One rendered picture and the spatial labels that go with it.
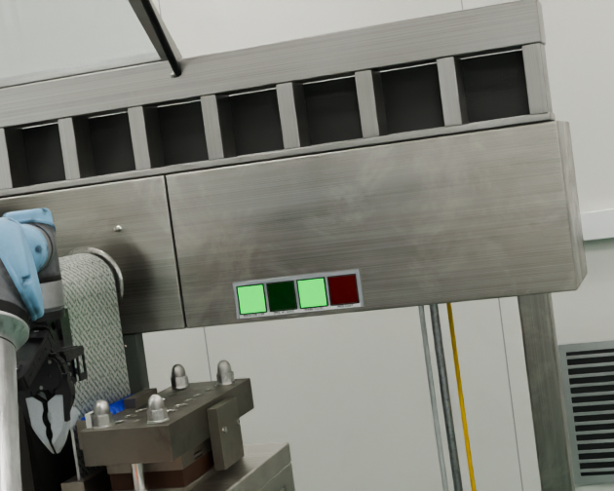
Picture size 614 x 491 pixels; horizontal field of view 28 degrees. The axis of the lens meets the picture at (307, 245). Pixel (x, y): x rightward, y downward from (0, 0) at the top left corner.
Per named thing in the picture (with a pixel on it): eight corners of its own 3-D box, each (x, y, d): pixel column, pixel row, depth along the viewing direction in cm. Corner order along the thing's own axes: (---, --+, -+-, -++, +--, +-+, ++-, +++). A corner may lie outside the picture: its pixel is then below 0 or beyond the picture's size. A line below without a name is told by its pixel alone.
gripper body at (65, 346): (90, 382, 187) (79, 304, 187) (63, 394, 179) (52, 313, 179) (46, 386, 190) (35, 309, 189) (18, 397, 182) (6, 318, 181)
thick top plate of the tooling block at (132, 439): (85, 467, 203) (79, 431, 203) (178, 413, 241) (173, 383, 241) (172, 461, 198) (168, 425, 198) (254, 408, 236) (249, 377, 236)
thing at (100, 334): (70, 431, 208) (55, 323, 207) (129, 401, 231) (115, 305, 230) (72, 431, 208) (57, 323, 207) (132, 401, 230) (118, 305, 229)
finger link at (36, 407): (71, 445, 187) (62, 386, 187) (52, 455, 182) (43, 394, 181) (53, 446, 188) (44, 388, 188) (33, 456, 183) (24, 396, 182)
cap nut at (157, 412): (143, 424, 202) (139, 397, 201) (152, 419, 205) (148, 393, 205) (164, 423, 201) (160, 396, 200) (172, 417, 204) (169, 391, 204)
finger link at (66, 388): (79, 419, 182) (71, 360, 181) (74, 421, 180) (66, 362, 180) (51, 421, 183) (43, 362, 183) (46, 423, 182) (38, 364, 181)
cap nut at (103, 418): (89, 429, 203) (85, 402, 203) (98, 424, 207) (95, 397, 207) (108, 428, 202) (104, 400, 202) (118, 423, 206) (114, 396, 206)
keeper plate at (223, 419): (214, 471, 214) (206, 409, 214) (234, 456, 224) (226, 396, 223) (227, 470, 214) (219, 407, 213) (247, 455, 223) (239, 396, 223)
